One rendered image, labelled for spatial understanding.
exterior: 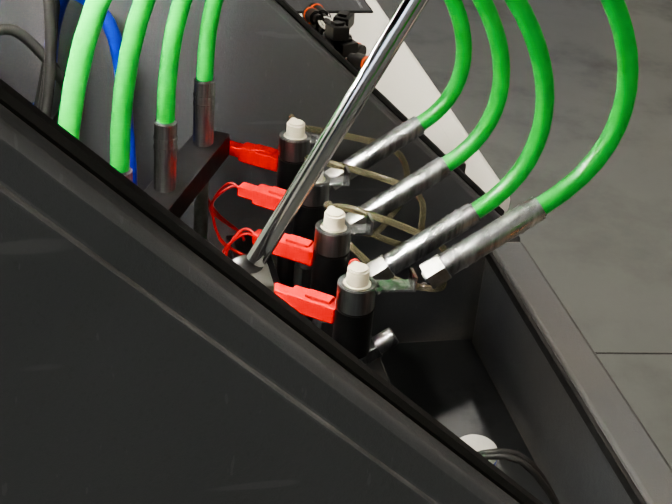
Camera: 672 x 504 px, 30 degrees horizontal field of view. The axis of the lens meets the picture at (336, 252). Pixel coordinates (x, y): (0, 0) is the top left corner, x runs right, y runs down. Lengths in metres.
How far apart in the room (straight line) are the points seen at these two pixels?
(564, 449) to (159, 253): 0.73
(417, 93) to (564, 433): 0.55
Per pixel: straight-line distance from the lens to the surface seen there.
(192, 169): 1.04
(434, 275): 0.89
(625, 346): 2.93
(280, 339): 0.47
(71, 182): 0.43
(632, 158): 3.82
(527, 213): 0.89
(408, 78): 1.56
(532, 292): 1.21
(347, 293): 0.88
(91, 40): 0.77
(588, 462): 1.08
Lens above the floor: 1.57
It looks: 30 degrees down
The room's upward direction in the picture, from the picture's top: 5 degrees clockwise
